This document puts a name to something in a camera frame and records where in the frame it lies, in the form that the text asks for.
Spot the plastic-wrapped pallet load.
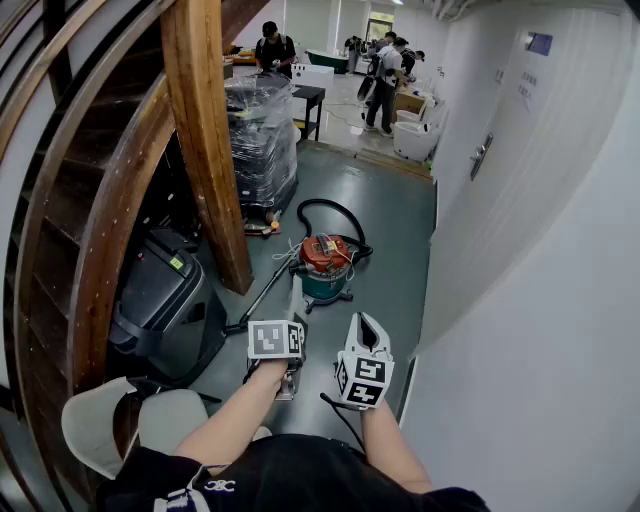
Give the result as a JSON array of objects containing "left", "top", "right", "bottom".
[{"left": 224, "top": 71, "right": 300, "bottom": 212}]

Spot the cardboard box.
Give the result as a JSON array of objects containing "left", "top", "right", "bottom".
[{"left": 394, "top": 88, "right": 427, "bottom": 122}]

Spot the wooden staircase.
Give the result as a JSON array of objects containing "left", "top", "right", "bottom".
[{"left": 0, "top": 0, "right": 181, "bottom": 512}]

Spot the wooden beam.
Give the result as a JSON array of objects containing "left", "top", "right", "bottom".
[{"left": 159, "top": 0, "right": 255, "bottom": 297}]

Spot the white power cord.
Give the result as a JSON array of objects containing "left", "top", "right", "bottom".
[{"left": 271, "top": 236, "right": 362, "bottom": 282}]

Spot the person's black shirt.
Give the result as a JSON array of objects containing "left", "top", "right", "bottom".
[{"left": 96, "top": 432, "right": 494, "bottom": 512}]

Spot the flat tool with orange knob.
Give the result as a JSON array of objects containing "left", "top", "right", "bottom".
[{"left": 242, "top": 218, "right": 283, "bottom": 241}]

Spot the green bathtub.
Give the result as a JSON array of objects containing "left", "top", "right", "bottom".
[{"left": 305, "top": 48, "right": 350, "bottom": 76}]

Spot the metal door handle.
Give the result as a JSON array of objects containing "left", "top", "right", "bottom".
[{"left": 469, "top": 131, "right": 495, "bottom": 182}]

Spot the metal vacuum wand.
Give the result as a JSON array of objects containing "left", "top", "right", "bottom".
[{"left": 238, "top": 256, "right": 302, "bottom": 327}]

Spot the white chair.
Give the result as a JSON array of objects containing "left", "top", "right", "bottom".
[{"left": 60, "top": 376, "right": 274, "bottom": 482}]

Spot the large black machine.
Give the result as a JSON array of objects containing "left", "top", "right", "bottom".
[{"left": 106, "top": 226, "right": 229, "bottom": 389}]

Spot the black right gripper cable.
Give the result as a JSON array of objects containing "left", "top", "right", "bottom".
[{"left": 319, "top": 391, "right": 370, "bottom": 454}]

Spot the person's left forearm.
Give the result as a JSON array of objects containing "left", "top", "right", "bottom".
[{"left": 174, "top": 357, "right": 291, "bottom": 464}]

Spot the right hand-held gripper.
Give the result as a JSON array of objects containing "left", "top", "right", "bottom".
[{"left": 333, "top": 312, "right": 396, "bottom": 412}]

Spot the person's right forearm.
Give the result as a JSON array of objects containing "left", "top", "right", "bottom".
[{"left": 359, "top": 403, "right": 434, "bottom": 495}]

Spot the black vacuum hose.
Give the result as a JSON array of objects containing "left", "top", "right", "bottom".
[{"left": 295, "top": 197, "right": 375, "bottom": 262}]

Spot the blue wall sign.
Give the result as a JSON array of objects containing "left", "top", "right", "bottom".
[{"left": 524, "top": 31, "right": 554, "bottom": 58}]

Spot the large white tub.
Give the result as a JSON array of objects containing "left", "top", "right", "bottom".
[{"left": 392, "top": 120, "right": 437, "bottom": 163}]

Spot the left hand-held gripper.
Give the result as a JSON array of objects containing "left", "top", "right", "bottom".
[{"left": 247, "top": 312, "right": 309, "bottom": 402}]

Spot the black table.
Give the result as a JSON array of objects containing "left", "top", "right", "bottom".
[{"left": 291, "top": 84, "right": 327, "bottom": 143}]

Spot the white box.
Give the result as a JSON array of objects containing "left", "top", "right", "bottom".
[{"left": 290, "top": 62, "right": 335, "bottom": 91}]

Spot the window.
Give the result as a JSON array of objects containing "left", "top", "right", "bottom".
[{"left": 366, "top": 16, "right": 397, "bottom": 45}]

